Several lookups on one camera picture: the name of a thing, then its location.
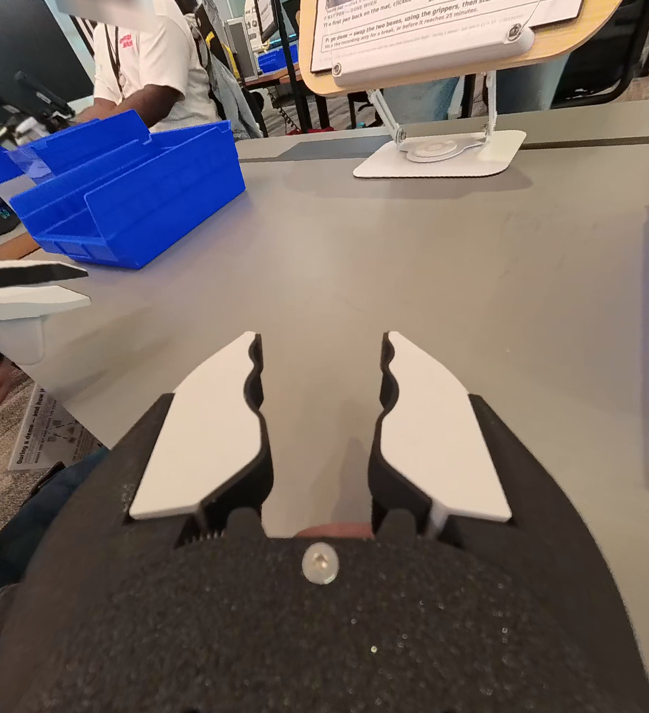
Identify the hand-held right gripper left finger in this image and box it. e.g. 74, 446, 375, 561
128, 331, 274, 539

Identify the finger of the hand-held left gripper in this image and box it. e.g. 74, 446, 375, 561
0, 285, 91, 365
0, 261, 89, 289

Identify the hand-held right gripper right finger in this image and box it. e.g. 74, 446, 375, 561
368, 330, 512, 540

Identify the printed floor sheet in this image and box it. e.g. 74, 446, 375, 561
7, 384, 105, 471

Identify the white document stand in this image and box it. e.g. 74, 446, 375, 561
299, 0, 623, 180

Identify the dark grey desk mat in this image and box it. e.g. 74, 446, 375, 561
280, 133, 649, 163

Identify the printed instruction sheet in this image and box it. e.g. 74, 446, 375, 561
309, 0, 587, 76

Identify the black office chair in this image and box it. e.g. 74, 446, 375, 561
550, 0, 649, 109

